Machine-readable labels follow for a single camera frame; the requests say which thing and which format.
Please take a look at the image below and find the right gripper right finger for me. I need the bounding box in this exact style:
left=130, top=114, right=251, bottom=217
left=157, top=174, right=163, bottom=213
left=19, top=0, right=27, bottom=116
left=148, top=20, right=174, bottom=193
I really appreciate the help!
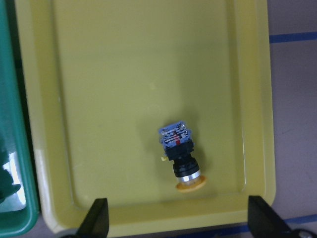
left=247, top=195, right=292, bottom=238

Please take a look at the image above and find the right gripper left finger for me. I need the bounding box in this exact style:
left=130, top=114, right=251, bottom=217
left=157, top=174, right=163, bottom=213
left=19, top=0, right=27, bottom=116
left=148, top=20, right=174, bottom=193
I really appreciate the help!
left=76, top=198, right=109, bottom=238

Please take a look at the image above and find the green plastic tray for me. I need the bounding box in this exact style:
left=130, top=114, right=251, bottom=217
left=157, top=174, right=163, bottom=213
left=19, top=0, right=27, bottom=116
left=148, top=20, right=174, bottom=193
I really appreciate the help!
left=0, top=0, right=39, bottom=238

